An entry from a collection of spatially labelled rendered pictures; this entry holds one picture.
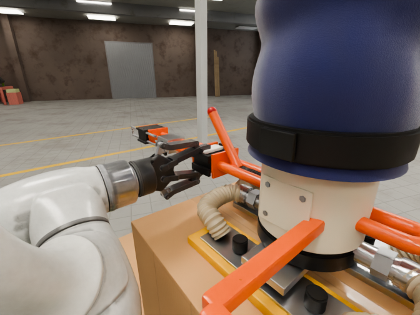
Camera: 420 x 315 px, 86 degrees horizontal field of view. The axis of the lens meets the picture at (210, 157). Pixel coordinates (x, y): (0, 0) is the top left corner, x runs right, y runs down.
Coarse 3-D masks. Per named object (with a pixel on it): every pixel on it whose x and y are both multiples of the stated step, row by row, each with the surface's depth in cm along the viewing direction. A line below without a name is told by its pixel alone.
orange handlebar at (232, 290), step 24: (240, 168) 48; (384, 216) 32; (288, 240) 27; (312, 240) 29; (384, 240) 28; (408, 240) 27; (264, 264) 23; (216, 288) 21; (240, 288) 21; (216, 312) 18
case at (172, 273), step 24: (144, 216) 55; (168, 216) 55; (192, 216) 55; (240, 216) 55; (144, 240) 47; (168, 240) 47; (144, 264) 51; (168, 264) 41; (192, 264) 41; (144, 288) 56; (168, 288) 41; (192, 288) 36; (336, 288) 36; (360, 288) 36; (144, 312) 63; (168, 312) 45; (192, 312) 34; (240, 312) 33; (384, 312) 32; (408, 312) 32
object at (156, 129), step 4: (152, 124) 85; (156, 124) 85; (144, 128) 79; (148, 128) 79; (152, 128) 79; (156, 128) 79; (160, 128) 79; (164, 128) 80; (152, 132) 78; (156, 132) 78; (160, 132) 79
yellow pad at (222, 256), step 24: (192, 240) 45; (216, 240) 44; (240, 240) 40; (216, 264) 39; (240, 264) 38; (264, 288) 34; (312, 288) 31; (264, 312) 32; (288, 312) 30; (312, 312) 30; (336, 312) 30
